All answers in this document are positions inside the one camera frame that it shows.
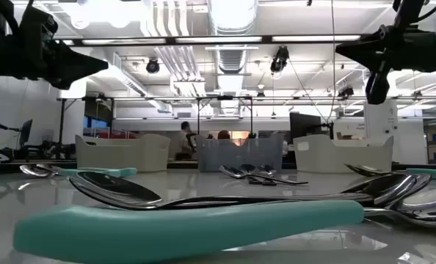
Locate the silver ventilation duct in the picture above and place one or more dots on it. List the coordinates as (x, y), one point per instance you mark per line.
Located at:
(232, 22)

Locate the black dome camera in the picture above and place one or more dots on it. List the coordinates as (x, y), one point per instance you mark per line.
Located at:
(152, 66)

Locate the black box on frame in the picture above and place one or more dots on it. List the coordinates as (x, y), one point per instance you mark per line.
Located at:
(345, 91)

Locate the black camera on mount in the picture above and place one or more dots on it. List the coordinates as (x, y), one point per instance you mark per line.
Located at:
(279, 58)

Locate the white ceiling air duct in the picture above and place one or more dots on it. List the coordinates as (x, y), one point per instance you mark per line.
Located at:
(130, 86)

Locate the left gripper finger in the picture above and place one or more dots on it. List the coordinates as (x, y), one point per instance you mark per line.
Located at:
(75, 73)
(71, 56)

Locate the black monitor on arm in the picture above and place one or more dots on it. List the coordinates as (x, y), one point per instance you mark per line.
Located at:
(304, 126)

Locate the blue screen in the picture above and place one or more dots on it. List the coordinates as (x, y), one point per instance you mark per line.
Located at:
(93, 122)

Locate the white ceiling pipes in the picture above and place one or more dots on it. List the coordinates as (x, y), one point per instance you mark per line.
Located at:
(174, 22)

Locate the white plastic bin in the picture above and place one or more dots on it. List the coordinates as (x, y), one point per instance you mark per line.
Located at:
(122, 154)
(343, 157)

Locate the white column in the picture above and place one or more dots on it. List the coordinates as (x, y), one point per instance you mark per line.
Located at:
(381, 139)

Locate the grey plastic bin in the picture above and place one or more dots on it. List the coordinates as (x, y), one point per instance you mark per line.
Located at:
(240, 157)

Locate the white glossy table sheet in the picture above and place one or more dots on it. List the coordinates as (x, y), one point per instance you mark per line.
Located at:
(188, 183)

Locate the person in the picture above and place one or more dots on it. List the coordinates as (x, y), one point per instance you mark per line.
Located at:
(223, 135)
(185, 139)

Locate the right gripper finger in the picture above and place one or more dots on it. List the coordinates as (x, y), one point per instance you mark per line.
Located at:
(368, 56)
(368, 42)

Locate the small black monitor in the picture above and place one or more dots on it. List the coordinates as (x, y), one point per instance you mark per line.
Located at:
(26, 132)

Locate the black workstation frame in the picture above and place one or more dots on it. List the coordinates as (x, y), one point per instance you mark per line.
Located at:
(221, 98)

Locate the black overhead beam with lights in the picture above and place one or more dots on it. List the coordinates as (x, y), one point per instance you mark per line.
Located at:
(170, 40)

